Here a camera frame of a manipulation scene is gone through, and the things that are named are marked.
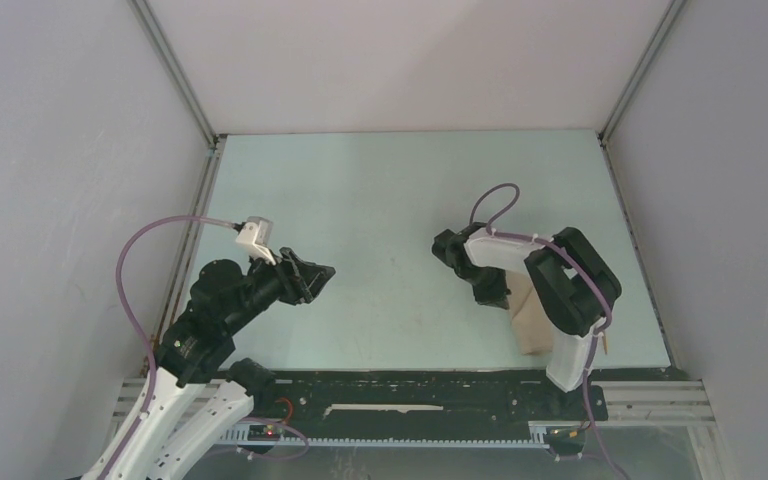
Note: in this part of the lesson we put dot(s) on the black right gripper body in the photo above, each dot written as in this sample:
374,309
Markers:
489,285

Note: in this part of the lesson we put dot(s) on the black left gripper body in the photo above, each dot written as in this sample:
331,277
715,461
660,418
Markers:
270,282

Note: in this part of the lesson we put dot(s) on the beige cloth napkin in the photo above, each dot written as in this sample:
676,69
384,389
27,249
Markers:
529,323

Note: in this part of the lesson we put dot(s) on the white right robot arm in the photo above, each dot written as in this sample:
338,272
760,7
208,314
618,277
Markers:
573,284

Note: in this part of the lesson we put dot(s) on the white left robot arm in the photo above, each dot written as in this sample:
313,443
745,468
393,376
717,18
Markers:
156,441

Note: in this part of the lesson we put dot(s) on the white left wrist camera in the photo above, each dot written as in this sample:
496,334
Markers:
253,235

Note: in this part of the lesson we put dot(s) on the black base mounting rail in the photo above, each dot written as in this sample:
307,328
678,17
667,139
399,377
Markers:
425,406

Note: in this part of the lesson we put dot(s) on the aluminium corner frame post right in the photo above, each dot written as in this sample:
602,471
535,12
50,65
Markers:
645,62

